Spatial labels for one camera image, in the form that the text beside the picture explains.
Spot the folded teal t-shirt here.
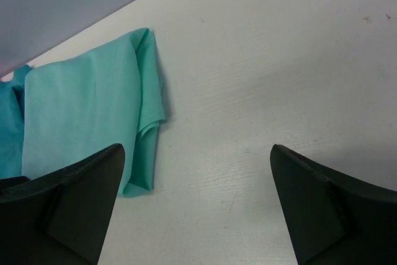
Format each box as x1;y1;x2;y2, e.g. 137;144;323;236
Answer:
1;65;32;179

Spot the mint green t-shirt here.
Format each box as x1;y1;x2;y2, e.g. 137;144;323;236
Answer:
22;28;165;197

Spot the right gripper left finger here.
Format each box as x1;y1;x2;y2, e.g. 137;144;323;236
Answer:
1;144;125;264

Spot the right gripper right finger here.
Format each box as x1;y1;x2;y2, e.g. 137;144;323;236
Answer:
270;145;396;264

